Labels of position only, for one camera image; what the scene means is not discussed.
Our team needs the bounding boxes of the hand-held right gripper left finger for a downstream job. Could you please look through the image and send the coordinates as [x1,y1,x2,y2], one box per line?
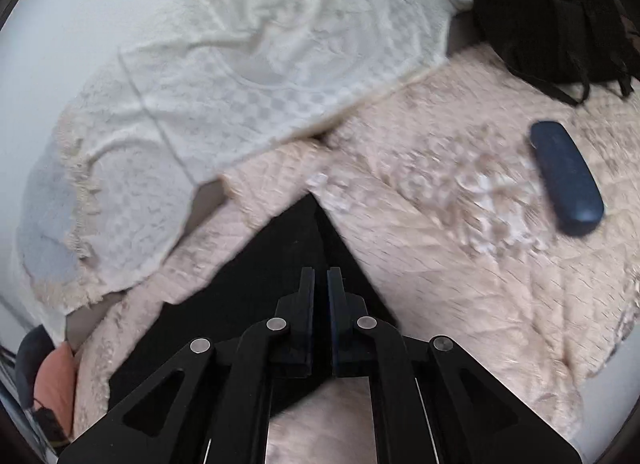
[57,266,316,464]

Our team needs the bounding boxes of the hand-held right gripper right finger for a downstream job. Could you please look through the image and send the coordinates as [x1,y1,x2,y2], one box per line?
[327,266,583,464]

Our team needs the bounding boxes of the black pants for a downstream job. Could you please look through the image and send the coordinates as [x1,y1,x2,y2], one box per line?
[107,192,401,415]

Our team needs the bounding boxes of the pink quilted floral sofa cover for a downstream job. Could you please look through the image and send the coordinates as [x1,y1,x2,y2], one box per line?
[72,41,640,464]

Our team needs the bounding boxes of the white lace sofa throw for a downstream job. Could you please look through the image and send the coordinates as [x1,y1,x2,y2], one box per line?
[15,0,473,330]

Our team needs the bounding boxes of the pink cushion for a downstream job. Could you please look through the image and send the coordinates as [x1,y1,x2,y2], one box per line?
[32,344,78,437]

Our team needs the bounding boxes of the dark blue glasses case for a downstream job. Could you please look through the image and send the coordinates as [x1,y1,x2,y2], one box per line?
[530,120,605,237]

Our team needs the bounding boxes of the blue lace-trimmed cloth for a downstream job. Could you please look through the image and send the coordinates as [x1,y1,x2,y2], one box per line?
[17,144,98,315]

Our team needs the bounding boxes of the navy cushion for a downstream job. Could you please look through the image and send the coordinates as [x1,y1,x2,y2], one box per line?
[14,325,58,410]

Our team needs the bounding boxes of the black backpack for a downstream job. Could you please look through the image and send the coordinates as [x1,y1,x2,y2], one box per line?
[452,0,640,106]

